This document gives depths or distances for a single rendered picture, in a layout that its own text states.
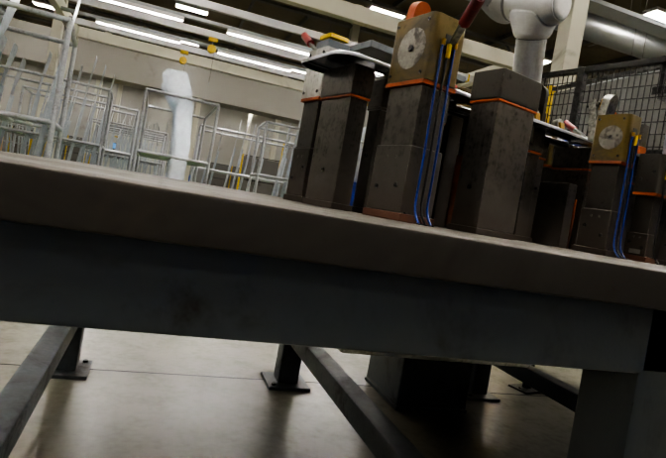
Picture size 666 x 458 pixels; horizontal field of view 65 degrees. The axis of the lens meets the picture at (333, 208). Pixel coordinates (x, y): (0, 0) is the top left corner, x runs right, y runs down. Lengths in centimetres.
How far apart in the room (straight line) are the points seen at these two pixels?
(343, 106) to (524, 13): 100
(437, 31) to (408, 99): 12
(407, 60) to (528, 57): 103
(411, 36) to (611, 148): 66
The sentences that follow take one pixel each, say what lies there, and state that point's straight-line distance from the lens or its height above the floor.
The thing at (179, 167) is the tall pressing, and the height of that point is 84.
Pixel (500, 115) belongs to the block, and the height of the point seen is 94.
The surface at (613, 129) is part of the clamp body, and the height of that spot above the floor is 101.
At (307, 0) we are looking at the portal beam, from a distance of 763.
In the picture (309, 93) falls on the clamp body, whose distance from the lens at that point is 126.
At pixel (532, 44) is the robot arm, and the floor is 135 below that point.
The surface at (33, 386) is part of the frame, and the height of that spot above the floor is 23.
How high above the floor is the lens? 71
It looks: level
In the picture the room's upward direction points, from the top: 10 degrees clockwise
